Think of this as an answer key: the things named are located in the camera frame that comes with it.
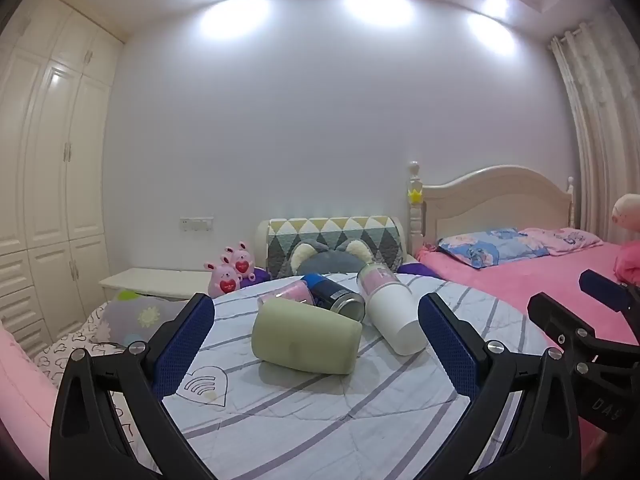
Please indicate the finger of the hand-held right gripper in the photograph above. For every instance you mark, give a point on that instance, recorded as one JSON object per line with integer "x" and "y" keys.
{"x": 602, "y": 287}
{"x": 555, "y": 312}

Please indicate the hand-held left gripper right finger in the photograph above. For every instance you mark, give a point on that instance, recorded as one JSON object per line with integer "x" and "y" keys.
{"x": 450, "y": 347}

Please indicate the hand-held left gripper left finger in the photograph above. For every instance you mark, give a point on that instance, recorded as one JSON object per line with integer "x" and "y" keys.
{"x": 182, "y": 347}

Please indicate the green cup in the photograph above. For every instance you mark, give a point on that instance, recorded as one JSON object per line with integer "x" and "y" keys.
{"x": 305, "y": 335}

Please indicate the white cup with pink lid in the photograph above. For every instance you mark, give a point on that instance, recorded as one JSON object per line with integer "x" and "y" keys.
{"x": 395, "y": 315}

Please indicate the clear pink cup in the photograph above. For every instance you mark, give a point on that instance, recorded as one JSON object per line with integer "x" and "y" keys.
{"x": 292, "y": 292}

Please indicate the dark blue metal cup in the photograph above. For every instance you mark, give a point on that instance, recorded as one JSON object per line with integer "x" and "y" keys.
{"x": 327, "y": 292}

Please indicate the pink plush toy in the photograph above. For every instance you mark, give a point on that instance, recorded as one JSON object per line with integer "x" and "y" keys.
{"x": 629, "y": 260}

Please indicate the grey flower pillow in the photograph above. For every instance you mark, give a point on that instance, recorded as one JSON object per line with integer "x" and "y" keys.
{"x": 140, "y": 315}

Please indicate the pink cartoon pillow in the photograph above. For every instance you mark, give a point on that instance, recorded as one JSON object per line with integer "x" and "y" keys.
{"x": 565, "y": 239}

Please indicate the pink bed sheet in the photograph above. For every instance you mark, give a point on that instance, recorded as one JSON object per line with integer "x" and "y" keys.
{"x": 500, "y": 285}

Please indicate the white nightstand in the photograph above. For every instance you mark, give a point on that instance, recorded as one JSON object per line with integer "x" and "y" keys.
{"x": 150, "y": 280}

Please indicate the pink bunny toy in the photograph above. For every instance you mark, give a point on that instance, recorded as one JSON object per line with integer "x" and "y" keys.
{"x": 222, "y": 280}
{"x": 242, "y": 262}

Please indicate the purple cushion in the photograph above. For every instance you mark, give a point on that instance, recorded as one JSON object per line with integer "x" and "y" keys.
{"x": 259, "y": 276}
{"x": 415, "y": 269}

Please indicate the blue cartoon pillow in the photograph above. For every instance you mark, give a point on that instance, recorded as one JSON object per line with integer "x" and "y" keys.
{"x": 480, "y": 247}

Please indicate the white heart print sheet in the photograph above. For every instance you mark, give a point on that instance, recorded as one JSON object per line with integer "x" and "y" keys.
{"x": 65, "y": 347}

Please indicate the cream wooden bed headboard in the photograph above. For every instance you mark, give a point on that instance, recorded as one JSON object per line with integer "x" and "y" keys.
{"x": 500, "y": 200}

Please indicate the cream padded headboard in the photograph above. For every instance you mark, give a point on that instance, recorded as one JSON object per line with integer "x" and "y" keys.
{"x": 261, "y": 245}

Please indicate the grey striped quilt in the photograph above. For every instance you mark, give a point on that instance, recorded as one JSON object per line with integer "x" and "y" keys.
{"x": 325, "y": 410}

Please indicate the grey bear cushion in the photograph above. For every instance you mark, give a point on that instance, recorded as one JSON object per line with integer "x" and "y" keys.
{"x": 325, "y": 262}

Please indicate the cream curtain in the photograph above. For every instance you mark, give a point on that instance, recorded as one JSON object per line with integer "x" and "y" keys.
{"x": 600, "y": 135}

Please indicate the yellow crown sticker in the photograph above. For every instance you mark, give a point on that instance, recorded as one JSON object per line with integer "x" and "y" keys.
{"x": 415, "y": 195}

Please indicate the pink blanket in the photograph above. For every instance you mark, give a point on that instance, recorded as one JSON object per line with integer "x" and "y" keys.
{"x": 20, "y": 385}

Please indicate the cream wardrobe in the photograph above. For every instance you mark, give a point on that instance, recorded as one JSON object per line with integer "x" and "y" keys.
{"x": 50, "y": 160}

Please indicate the white wall socket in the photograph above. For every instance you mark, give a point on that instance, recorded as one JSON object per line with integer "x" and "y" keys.
{"x": 196, "y": 224}

